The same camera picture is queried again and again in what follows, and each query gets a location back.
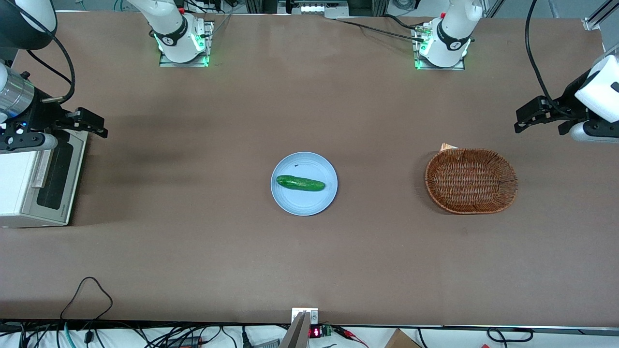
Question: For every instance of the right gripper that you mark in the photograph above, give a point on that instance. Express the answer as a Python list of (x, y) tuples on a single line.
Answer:
[(42, 116)]

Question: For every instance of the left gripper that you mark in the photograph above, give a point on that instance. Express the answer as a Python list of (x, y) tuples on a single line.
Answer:
[(572, 100)]

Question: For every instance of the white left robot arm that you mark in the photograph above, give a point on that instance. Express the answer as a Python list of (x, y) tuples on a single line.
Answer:
[(449, 43)]

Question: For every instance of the white toaster oven body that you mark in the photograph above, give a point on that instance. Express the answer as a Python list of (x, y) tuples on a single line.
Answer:
[(12, 188)]

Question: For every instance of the brown wicker oval basket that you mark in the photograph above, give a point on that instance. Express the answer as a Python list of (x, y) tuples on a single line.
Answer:
[(471, 181)]

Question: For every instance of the orange paper tag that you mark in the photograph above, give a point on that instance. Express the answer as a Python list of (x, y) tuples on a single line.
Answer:
[(447, 146)]

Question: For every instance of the green cucumber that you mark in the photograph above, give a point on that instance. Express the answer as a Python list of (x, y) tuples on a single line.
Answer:
[(300, 183)]

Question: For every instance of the light blue round plate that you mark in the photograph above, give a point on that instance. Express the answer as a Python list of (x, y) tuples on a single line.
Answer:
[(304, 203)]

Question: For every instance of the white lit power strip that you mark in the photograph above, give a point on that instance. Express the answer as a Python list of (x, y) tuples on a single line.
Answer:
[(319, 7)]

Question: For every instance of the brown cardboard box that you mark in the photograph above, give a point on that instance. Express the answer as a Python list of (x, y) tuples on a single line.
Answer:
[(401, 340)]

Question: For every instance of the red black clip leads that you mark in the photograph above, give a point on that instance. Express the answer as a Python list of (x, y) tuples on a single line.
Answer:
[(350, 334)]

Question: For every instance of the red digit display module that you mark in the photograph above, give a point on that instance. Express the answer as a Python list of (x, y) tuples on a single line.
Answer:
[(315, 332)]

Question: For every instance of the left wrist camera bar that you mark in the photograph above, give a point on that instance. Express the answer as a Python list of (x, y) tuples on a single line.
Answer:
[(595, 136)]

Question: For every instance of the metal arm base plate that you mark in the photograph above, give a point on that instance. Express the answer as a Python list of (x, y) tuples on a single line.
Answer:
[(167, 63), (457, 67)]

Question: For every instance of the aluminium frame profile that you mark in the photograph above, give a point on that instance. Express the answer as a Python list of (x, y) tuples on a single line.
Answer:
[(599, 14)]

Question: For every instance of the aluminium camera mount post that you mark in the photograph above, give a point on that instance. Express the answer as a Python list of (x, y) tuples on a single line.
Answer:
[(297, 333)]

